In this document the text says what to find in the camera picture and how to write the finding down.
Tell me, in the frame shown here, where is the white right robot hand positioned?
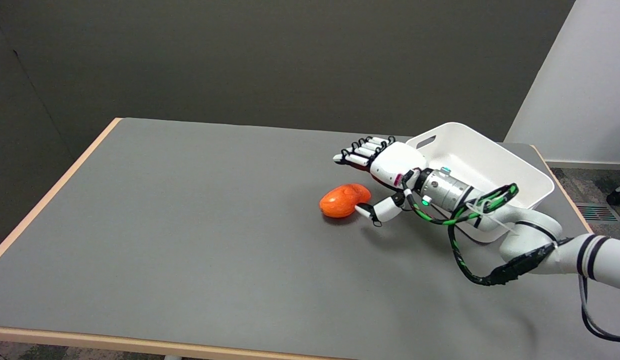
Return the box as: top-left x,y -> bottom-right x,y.
332,135 -> 431,227

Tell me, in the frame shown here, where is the orange mango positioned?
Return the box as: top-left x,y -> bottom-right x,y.
319,183 -> 372,219

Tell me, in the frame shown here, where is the white plastic box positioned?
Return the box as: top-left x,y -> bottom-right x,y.
405,122 -> 556,244

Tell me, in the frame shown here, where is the floor vent grille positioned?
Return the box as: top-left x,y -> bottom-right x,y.
580,205 -> 619,223

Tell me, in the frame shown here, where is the black green cable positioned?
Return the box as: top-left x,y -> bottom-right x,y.
404,183 -> 573,287

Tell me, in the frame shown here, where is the grey cable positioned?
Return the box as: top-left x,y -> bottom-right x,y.
578,274 -> 620,344

